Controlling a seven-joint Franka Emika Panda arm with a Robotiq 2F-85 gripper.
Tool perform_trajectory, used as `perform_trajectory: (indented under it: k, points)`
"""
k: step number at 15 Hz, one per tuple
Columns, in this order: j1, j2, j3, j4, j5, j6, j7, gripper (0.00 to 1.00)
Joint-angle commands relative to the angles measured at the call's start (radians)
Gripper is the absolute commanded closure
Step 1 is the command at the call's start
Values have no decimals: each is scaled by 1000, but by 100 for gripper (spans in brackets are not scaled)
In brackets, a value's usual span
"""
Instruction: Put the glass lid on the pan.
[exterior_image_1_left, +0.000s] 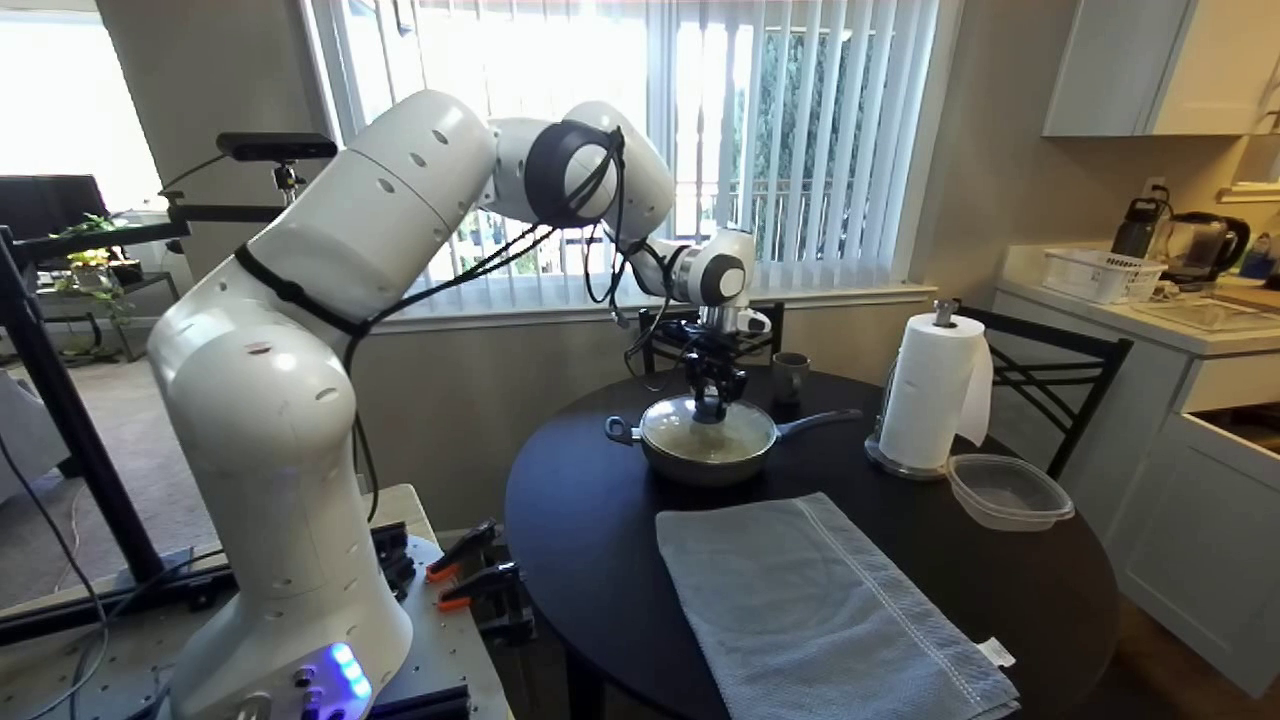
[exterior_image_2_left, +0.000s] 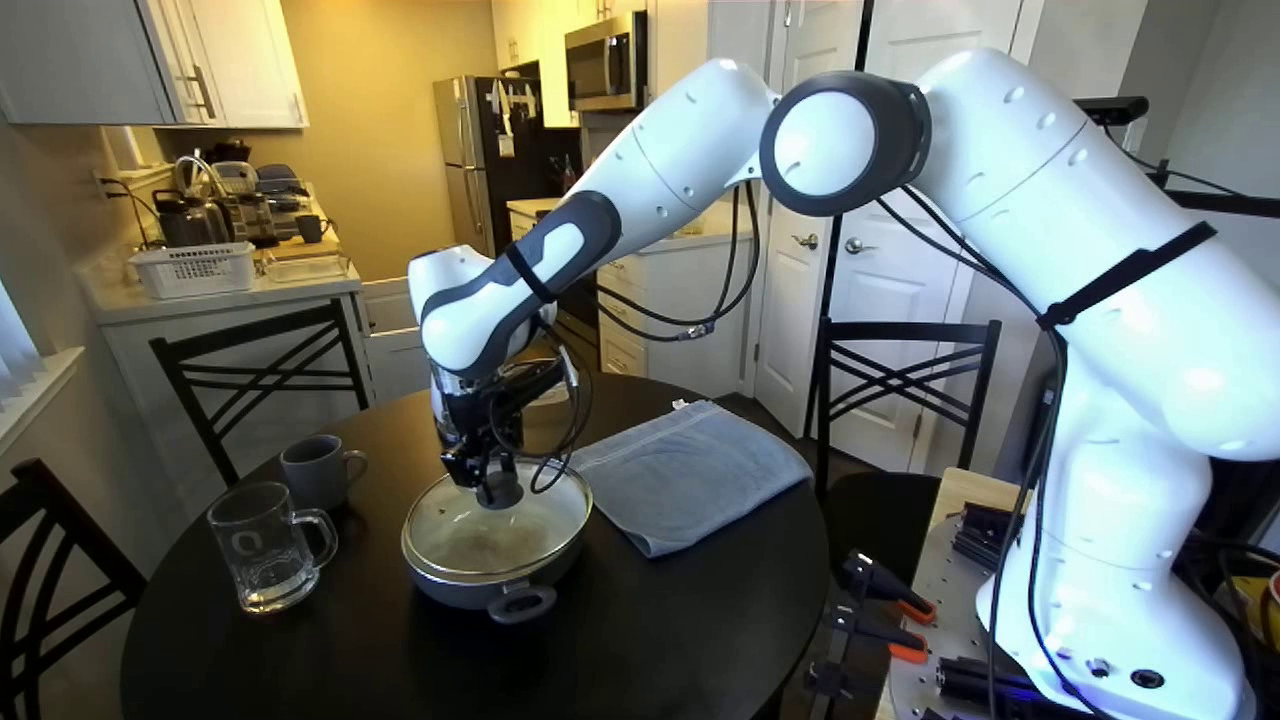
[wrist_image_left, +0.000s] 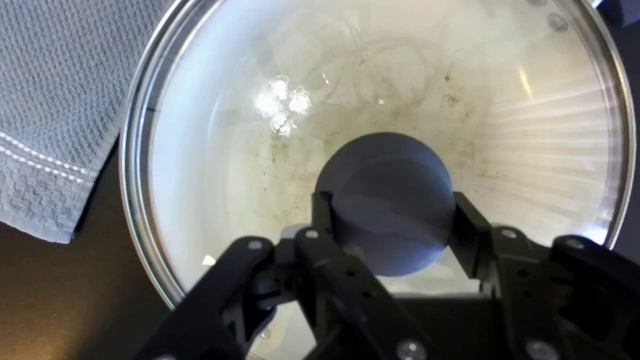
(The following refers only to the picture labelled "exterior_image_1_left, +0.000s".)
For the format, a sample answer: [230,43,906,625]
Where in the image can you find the electric kettle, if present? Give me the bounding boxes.
[1165,208,1252,289]

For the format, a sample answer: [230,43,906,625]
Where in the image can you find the white vertical blinds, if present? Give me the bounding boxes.
[312,0,944,312]

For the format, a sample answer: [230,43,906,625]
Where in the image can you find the robot mounting table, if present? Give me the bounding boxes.
[0,481,516,720]

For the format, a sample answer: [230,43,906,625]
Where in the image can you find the white kitchen counter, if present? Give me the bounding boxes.
[996,237,1280,705]

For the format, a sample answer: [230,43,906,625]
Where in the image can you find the green potted plant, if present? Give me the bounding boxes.
[42,243,151,362]

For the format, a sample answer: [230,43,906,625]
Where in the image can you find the round black table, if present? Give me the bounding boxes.
[501,362,1125,720]

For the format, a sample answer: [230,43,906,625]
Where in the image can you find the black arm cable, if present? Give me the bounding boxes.
[336,124,696,392]

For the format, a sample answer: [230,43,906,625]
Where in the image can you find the glass lid with grey knob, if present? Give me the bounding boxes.
[636,392,785,464]

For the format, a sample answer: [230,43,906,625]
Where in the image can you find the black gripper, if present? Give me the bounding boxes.
[671,315,758,428]

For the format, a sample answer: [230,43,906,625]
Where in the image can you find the paper towel roll on holder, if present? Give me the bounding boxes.
[863,295,996,481]

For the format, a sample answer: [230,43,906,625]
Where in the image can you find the light blue towel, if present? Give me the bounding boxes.
[651,487,1022,720]

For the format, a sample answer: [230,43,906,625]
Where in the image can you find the black metal stand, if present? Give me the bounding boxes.
[0,126,341,650]

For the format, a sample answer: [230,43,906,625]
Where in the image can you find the black orange-tipped clamp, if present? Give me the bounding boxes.
[436,557,534,625]
[423,520,502,579]

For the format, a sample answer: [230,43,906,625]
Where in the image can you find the white upper cabinet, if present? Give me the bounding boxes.
[1040,0,1280,141]

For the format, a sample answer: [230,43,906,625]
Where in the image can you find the clear plastic container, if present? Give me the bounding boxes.
[947,453,1080,534]

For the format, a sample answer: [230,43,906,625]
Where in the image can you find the clear plastic bin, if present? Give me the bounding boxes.
[1034,243,1170,309]

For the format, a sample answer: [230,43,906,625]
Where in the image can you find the black chair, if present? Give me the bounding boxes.
[952,302,1134,482]
[630,295,792,392]

